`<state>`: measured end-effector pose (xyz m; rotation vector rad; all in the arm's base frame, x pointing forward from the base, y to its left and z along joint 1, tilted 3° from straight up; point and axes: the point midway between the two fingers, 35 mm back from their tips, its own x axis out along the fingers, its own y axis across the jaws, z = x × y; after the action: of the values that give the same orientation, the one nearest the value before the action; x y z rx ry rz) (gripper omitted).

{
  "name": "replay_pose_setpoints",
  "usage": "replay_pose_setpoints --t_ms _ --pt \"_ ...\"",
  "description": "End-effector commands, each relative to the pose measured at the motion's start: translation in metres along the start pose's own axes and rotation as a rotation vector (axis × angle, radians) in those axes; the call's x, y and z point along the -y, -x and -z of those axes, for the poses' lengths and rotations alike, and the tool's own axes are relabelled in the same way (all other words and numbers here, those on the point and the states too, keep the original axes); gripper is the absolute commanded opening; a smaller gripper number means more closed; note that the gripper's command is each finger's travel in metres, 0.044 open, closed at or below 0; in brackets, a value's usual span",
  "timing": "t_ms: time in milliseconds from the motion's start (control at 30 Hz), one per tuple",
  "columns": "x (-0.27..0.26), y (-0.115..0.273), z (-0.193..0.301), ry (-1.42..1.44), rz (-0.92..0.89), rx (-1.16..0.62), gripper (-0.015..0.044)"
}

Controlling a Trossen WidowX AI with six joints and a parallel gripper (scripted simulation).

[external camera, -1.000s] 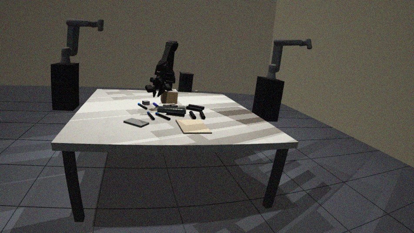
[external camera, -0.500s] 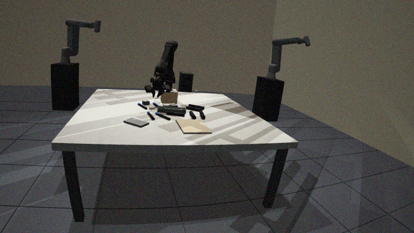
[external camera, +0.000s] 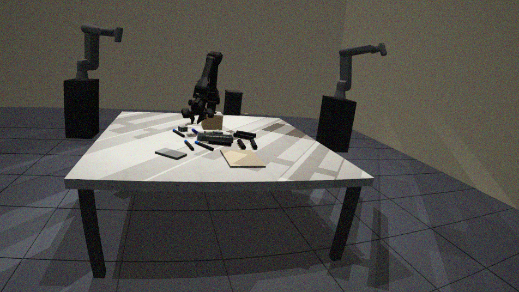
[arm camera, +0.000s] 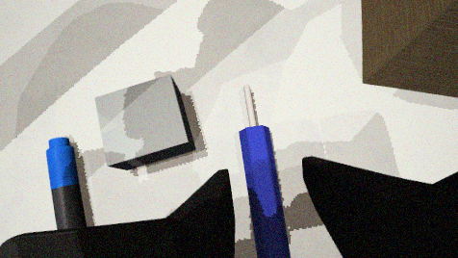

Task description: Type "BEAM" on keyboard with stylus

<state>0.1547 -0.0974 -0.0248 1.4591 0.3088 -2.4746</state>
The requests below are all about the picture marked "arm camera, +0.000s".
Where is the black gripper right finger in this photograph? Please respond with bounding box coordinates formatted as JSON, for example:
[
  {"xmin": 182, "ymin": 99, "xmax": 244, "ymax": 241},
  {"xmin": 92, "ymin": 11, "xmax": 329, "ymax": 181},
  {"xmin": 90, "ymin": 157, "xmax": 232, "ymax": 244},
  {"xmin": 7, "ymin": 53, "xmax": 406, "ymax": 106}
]
[{"xmin": 302, "ymin": 157, "xmax": 458, "ymax": 258}]

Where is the black marker with blue cap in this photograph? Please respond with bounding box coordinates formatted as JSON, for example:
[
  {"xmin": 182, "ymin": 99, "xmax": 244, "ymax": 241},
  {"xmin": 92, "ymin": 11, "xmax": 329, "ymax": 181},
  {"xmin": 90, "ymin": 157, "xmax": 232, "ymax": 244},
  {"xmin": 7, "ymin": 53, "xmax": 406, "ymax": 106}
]
[{"xmin": 46, "ymin": 138, "xmax": 87, "ymax": 230}]

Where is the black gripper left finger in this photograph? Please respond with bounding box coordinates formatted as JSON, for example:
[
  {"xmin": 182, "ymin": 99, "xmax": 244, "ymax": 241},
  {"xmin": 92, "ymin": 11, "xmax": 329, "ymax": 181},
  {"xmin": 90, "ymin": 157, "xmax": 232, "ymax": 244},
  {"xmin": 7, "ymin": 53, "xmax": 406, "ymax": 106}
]
[{"xmin": 0, "ymin": 169, "xmax": 236, "ymax": 258}]

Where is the dark blue stylus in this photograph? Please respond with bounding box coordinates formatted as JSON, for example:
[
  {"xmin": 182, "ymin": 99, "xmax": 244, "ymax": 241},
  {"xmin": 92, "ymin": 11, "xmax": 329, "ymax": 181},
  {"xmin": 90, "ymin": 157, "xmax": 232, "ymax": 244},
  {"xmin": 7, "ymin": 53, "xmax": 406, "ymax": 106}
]
[{"xmin": 239, "ymin": 85, "xmax": 291, "ymax": 258}]

